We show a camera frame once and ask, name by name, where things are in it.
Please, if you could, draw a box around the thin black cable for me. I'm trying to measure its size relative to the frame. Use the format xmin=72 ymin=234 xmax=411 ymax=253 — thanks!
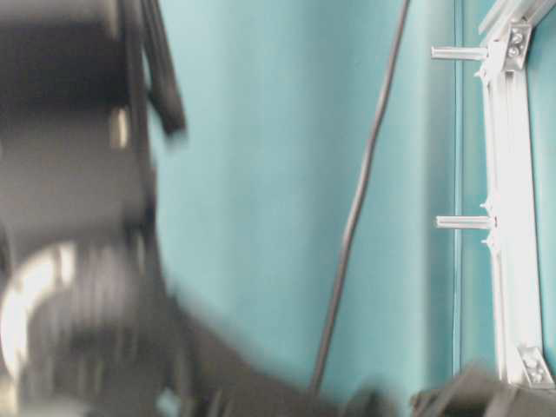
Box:
xmin=308 ymin=0 xmax=413 ymax=394

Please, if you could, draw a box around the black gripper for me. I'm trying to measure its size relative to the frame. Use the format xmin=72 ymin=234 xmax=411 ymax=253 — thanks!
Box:
xmin=410 ymin=367 xmax=555 ymax=416

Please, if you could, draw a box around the silver metal pin middle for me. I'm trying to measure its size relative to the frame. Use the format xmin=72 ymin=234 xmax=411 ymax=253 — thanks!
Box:
xmin=435 ymin=215 xmax=496 ymax=230

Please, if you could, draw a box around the silver metal pin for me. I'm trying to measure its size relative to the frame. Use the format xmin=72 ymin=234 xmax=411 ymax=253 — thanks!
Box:
xmin=431 ymin=46 xmax=488 ymax=62
xmin=435 ymin=215 xmax=496 ymax=230

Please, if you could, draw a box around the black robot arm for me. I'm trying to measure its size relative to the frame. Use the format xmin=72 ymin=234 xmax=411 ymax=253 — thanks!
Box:
xmin=1 ymin=1 xmax=514 ymax=416

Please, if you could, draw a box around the aluminium extrusion frame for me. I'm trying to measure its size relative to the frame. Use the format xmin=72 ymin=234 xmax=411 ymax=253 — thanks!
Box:
xmin=475 ymin=1 xmax=555 ymax=391

